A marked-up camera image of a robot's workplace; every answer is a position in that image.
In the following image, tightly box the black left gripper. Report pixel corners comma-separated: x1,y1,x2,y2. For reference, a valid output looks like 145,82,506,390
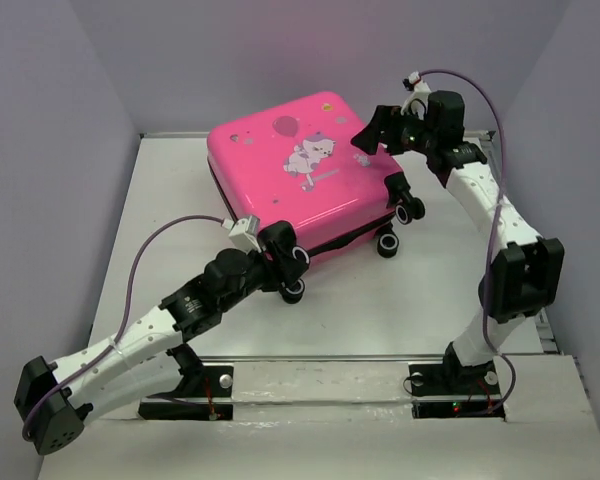
219,239,309,312

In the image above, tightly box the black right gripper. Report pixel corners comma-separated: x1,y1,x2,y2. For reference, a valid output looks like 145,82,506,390
350,104,438,156

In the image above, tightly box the pink kids suitcase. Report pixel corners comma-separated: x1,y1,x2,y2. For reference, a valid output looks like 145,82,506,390
207,91,425,264

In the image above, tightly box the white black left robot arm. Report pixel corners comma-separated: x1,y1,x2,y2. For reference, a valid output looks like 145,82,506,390
14,219,310,456

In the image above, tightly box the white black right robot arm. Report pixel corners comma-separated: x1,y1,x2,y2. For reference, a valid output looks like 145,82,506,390
351,90,565,392

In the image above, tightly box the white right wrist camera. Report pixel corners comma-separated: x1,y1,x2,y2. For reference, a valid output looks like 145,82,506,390
400,71,431,115

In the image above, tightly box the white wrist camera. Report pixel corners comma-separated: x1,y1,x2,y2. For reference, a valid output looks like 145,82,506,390
221,215,261,253
400,71,431,115

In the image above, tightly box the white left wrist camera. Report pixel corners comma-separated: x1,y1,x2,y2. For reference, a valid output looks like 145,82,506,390
221,215,261,253

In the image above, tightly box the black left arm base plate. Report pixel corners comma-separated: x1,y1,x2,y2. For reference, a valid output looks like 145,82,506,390
137,364,234,421

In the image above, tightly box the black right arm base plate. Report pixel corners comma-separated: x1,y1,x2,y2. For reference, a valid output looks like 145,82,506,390
403,362,505,420

